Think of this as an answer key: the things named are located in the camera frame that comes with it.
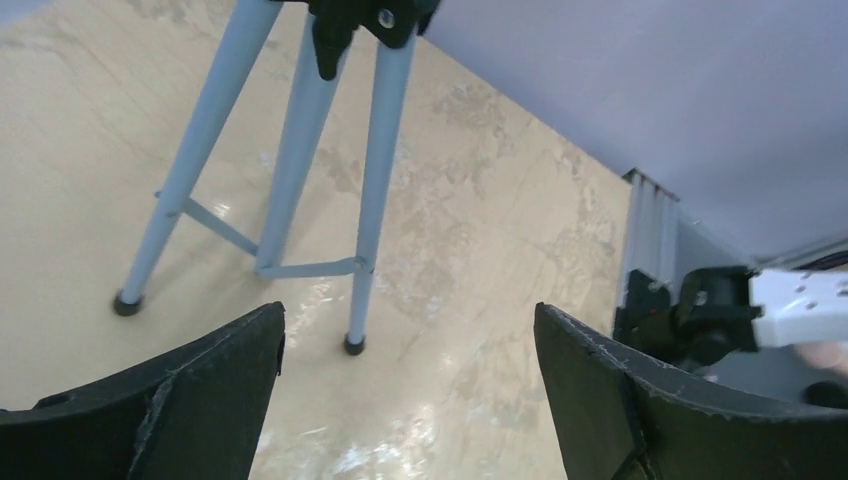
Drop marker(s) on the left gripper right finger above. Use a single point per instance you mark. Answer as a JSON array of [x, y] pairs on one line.
[[621, 414]]

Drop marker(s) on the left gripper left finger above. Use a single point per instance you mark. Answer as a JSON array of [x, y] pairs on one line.
[[195, 412]]

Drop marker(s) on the light blue music stand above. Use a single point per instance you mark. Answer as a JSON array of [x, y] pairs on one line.
[[328, 32]]

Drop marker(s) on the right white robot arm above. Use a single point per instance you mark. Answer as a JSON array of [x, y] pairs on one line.
[[735, 308]]

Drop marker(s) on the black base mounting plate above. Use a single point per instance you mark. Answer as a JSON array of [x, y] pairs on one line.
[[646, 321]]

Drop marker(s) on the aluminium frame rail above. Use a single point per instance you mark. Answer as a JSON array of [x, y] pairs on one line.
[[665, 242]]

